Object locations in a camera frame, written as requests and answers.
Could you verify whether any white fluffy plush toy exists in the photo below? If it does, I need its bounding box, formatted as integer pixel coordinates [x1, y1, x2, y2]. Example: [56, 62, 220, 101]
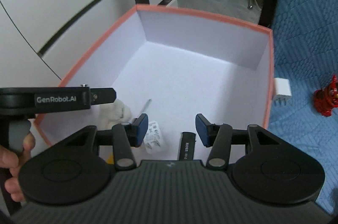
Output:
[98, 99, 132, 130]

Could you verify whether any large white power adapter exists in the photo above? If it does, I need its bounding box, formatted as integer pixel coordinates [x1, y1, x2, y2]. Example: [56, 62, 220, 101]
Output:
[143, 121, 166, 154]

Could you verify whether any yellow handled screwdriver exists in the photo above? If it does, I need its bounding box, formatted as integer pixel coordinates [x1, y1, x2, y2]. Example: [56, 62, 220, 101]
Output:
[105, 98, 153, 165]

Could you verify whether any black lighter white print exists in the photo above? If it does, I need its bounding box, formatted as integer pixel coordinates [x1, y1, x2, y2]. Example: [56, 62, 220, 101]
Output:
[178, 132, 196, 161]

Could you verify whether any person's left hand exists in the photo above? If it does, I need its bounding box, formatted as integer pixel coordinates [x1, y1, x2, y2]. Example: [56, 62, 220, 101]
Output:
[0, 131, 36, 203]

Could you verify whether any pink cardboard box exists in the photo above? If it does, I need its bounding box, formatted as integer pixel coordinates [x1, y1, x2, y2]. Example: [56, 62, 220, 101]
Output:
[33, 4, 273, 164]

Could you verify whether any small white charger plug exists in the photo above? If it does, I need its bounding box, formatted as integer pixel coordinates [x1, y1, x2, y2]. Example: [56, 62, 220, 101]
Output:
[273, 77, 292, 105]

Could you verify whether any red lion dance figurine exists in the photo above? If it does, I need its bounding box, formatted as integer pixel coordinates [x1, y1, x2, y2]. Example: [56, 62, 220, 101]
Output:
[313, 74, 337, 117]

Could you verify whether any blue textured sofa cover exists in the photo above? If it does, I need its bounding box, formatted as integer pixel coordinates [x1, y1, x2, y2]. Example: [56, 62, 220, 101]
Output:
[269, 0, 337, 215]

